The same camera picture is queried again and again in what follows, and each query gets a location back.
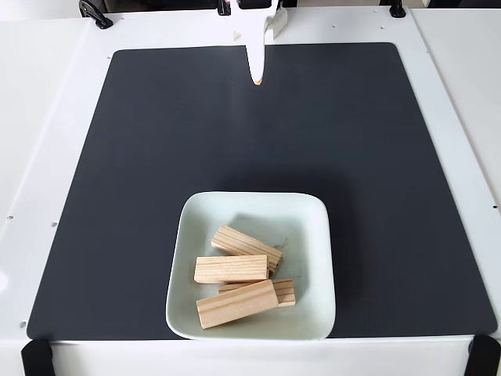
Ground grooved wooden block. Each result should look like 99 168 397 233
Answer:
193 255 269 285
196 279 280 330
211 225 284 274
218 278 297 308

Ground pale green square plate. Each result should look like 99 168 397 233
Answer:
164 190 337 341

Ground black rubber mat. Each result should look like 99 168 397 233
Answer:
26 42 498 341

